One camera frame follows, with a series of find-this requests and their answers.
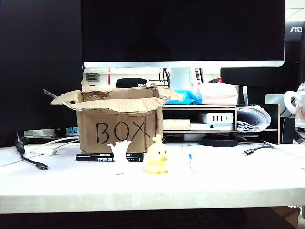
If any yellow duck doll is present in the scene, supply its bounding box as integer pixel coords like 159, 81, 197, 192
144, 134, 169, 175

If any cream cardboard box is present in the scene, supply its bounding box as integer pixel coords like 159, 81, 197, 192
163, 118, 191, 131

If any cardboard box marked BOX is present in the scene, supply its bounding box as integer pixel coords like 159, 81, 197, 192
43, 82, 183, 155

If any small white box under shelf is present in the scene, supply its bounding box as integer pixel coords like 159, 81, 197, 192
183, 133, 207, 141

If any flat white box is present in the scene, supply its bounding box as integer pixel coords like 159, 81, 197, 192
190, 123, 234, 131

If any white cat doll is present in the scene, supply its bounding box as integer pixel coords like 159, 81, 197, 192
107, 140, 132, 176

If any white round doll blue mark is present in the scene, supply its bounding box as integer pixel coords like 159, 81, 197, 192
188, 152, 200, 174

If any black marker pen box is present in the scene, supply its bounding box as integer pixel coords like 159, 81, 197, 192
75, 152, 145, 162

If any small black box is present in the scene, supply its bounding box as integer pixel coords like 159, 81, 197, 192
280, 116, 297, 144

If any blue plastic packet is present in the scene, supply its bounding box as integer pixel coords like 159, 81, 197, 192
165, 89, 203, 105

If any black office chair back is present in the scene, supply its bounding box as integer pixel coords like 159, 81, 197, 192
116, 77, 148, 88

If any white multi-port charger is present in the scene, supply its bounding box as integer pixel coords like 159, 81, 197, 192
206, 112, 234, 125

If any pink tissue pack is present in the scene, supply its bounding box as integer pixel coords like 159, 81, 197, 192
197, 82, 239, 105

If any black round stand base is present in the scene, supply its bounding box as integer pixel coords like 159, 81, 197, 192
202, 136, 239, 147

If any white power strip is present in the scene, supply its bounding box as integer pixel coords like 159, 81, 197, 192
23, 126, 79, 138

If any large silver-edged monitor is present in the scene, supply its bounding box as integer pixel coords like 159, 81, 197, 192
81, 0, 286, 91

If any rolled paper bundle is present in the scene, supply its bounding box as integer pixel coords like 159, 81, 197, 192
236, 106, 272, 133

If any black and wood desk shelf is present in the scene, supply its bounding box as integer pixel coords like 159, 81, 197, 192
162, 104, 281, 145

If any silver metal panel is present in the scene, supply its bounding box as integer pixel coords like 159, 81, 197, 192
265, 94, 286, 115

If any dark monitor screen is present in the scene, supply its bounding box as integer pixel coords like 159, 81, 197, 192
0, 0, 83, 147

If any clear plastic bag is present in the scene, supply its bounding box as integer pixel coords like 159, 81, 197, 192
296, 81, 305, 129

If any black AOC monitor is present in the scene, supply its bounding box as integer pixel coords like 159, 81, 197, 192
285, 20, 305, 105

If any brown carton under table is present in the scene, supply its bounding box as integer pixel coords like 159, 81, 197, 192
271, 206, 301, 227

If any black USB cable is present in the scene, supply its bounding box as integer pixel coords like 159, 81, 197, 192
243, 145, 274, 156

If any white adapter cable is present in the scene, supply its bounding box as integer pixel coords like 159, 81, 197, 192
30, 136, 81, 155

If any black HDMI cable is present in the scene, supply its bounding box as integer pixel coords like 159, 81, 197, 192
14, 131, 50, 171

